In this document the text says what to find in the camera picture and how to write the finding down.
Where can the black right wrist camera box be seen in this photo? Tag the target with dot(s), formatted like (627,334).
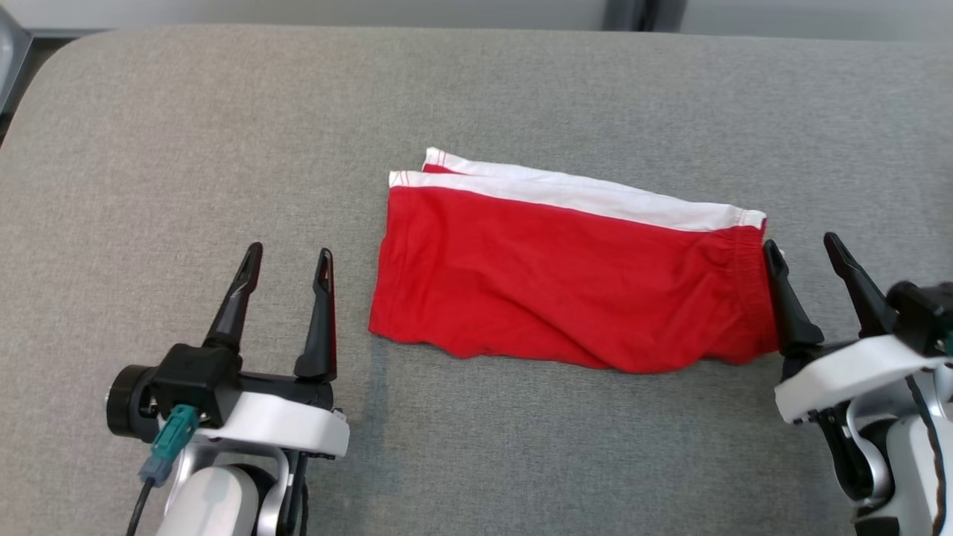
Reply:
(923,316)

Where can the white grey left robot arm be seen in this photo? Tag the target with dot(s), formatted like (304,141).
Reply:
(216,499)

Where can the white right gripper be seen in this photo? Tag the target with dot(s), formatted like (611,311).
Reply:
(841,380)

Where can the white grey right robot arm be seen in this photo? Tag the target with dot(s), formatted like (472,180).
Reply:
(904,469)

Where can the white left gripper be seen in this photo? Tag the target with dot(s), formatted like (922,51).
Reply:
(290,420)

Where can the red shorts with white stripe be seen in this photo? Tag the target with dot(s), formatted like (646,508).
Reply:
(558,283)

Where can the grey metal frame leg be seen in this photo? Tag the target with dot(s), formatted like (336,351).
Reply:
(13,52)

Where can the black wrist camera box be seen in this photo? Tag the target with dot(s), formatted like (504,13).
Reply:
(197,380)
(923,316)

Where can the grey fabric padded surface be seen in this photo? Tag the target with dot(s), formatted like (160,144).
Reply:
(476,89)

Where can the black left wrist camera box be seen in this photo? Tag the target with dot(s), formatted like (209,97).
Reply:
(197,380)

